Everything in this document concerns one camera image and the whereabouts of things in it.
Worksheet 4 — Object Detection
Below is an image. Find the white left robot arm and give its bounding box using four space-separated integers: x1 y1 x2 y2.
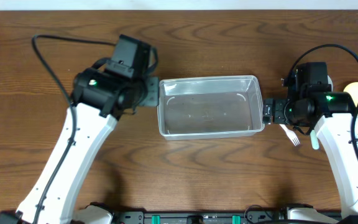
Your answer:
0 67 158 223

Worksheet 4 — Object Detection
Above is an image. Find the mint green plastic spoon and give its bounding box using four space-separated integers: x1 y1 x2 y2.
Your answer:
310 130 319 150

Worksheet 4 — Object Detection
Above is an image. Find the pink plastic fork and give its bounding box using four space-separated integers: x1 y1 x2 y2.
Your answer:
280 124 300 146

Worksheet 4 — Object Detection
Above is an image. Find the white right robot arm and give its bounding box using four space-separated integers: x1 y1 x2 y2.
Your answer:
262 92 358 217

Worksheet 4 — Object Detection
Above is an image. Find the clear plastic container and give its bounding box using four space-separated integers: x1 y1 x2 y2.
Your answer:
157 75 265 140

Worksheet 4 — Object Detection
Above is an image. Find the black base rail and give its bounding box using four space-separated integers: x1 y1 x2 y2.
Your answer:
113 210 351 224

